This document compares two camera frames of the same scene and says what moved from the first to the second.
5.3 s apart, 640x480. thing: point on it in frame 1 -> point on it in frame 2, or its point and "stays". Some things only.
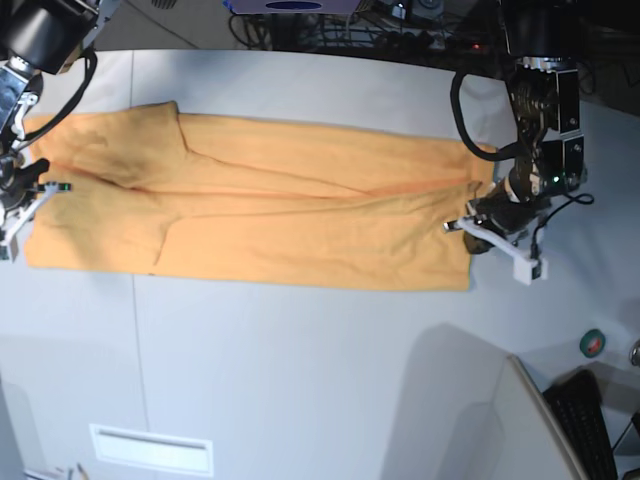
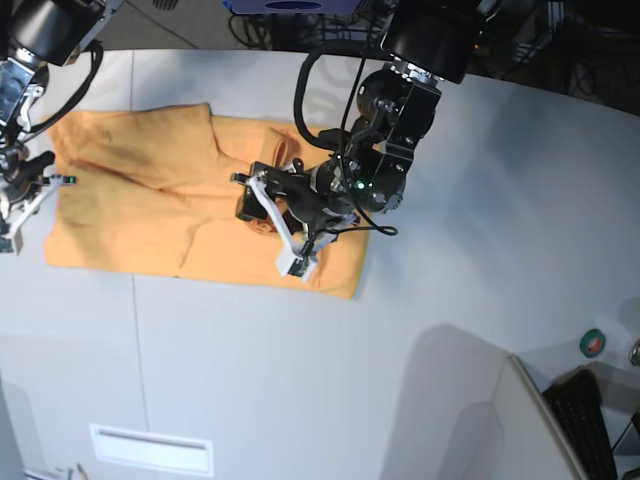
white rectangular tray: (171, 455) stays
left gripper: (505, 210) -> (321, 197)
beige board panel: (535, 447) stays
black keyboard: (576, 400) stays
